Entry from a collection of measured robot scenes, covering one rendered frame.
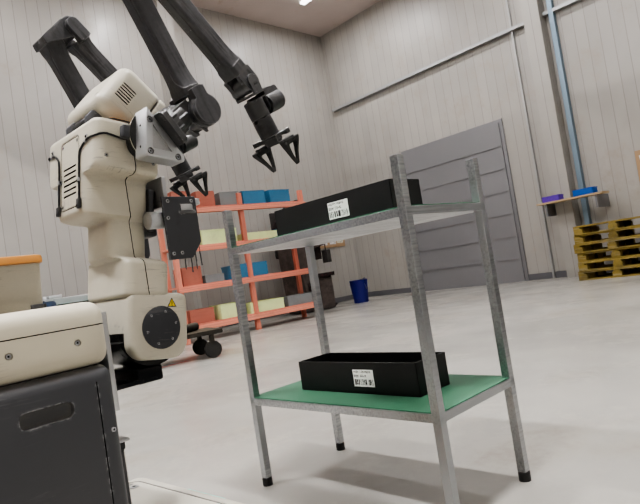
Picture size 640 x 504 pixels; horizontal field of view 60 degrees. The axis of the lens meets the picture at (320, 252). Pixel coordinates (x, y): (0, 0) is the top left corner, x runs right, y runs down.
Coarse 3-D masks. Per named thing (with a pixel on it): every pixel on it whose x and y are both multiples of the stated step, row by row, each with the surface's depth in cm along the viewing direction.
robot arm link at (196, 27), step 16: (160, 0) 138; (176, 0) 137; (176, 16) 140; (192, 16) 140; (192, 32) 142; (208, 32) 143; (208, 48) 144; (224, 48) 146; (224, 64) 146; (240, 64) 148; (224, 80) 150; (240, 80) 148; (240, 96) 154
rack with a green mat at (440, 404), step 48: (480, 192) 190; (288, 240) 197; (336, 240) 238; (480, 240) 190; (240, 288) 222; (432, 336) 160; (288, 384) 235; (432, 384) 158; (480, 384) 184; (336, 432) 249; (528, 480) 186
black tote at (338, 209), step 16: (352, 192) 191; (368, 192) 186; (384, 192) 182; (416, 192) 190; (288, 208) 214; (304, 208) 208; (320, 208) 202; (336, 208) 197; (352, 208) 192; (368, 208) 187; (384, 208) 182; (288, 224) 215; (304, 224) 209; (320, 224) 203
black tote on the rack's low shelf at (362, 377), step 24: (312, 360) 225; (336, 360) 228; (360, 360) 219; (384, 360) 210; (408, 360) 202; (312, 384) 215; (336, 384) 206; (360, 384) 197; (384, 384) 189; (408, 384) 182
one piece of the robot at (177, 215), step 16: (160, 192) 142; (160, 208) 145; (176, 208) 141; (192, 208) 145; (144, 224) 139; (160, 224) 139; (176, 224) 141; (192, 224) 144; (176, 240) 140; (192, 240) 144; (176, 256) 140; (192, 256) 143
